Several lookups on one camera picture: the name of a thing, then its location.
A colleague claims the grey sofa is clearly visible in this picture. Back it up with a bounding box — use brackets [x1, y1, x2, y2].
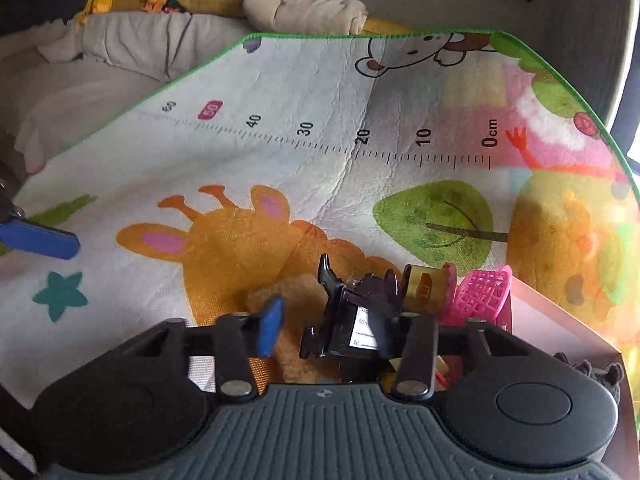
[1, 12, 252, 182]

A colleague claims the pink plastic mesh basket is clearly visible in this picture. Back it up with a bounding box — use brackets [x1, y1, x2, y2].
[438, 266, 512, 326]

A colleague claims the brown plush bear toy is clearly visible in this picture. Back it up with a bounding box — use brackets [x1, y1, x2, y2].
[246, 274, 341, 391]

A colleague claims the colourful cartoon play mat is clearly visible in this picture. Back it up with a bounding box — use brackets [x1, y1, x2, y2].
[1, 32, 639, 403]

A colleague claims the yellow long pillow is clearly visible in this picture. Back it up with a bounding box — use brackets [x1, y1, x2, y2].
[178, 0, 246, 18]

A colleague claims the black plush cat toy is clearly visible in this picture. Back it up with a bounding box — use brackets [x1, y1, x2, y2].
[553, 352, 626, 404]

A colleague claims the beige rolled cushion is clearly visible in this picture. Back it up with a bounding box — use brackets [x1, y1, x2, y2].
[243, 0, 368, 36]

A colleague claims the black clip with label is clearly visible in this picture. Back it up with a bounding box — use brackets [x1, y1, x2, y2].
[299, 254, 402, 360]

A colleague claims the pink cardboard box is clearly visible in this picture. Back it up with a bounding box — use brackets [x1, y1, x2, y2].
[499, 276, 640, 480]

